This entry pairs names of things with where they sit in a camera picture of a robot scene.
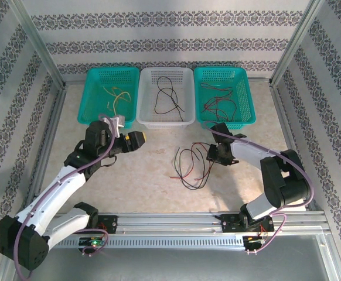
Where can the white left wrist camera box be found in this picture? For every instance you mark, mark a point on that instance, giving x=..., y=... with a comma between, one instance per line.
x=118, y=123

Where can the teal plastic basket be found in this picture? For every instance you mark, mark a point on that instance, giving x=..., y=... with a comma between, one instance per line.
x=97, y=96
x=243, y=96

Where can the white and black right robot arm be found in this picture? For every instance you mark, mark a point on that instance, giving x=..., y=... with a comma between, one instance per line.
x=287, y=187

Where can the small circuit board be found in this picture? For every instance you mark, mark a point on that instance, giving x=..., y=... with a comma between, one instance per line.
x=254, y=240
x=92, y=242

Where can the aluminium frame post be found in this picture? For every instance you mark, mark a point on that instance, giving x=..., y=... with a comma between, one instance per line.
x=298, y=44
x=39, y=44

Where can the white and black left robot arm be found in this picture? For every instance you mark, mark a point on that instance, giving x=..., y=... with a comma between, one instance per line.
x=50, y=196

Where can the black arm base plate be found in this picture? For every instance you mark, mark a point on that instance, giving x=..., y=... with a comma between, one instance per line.
x=112, y=224
x=229, y=224

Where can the aluminium side rail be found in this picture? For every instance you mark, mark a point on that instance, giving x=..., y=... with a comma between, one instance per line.
x=284, y=117
x=49, y=140

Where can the white plastic basket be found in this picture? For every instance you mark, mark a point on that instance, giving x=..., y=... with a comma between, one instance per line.
x=164, y=67

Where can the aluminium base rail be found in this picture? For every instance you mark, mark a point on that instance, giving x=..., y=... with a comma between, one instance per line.
x=170, y=222

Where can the grey metal sheet panel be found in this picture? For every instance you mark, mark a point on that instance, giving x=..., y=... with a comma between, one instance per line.
x=170, y=263

